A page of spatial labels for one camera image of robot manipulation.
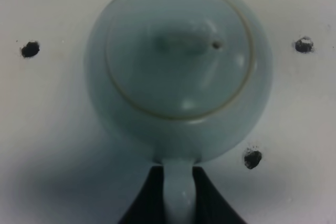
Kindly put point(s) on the light blue porcelain teapot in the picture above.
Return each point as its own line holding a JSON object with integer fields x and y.
{"x": 180, "y": 82}

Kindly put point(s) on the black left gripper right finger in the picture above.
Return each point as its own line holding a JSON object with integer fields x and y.
{"x": 211, "y": 207}

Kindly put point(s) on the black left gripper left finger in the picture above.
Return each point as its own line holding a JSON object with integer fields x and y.
{"x": 148, "y": 207}

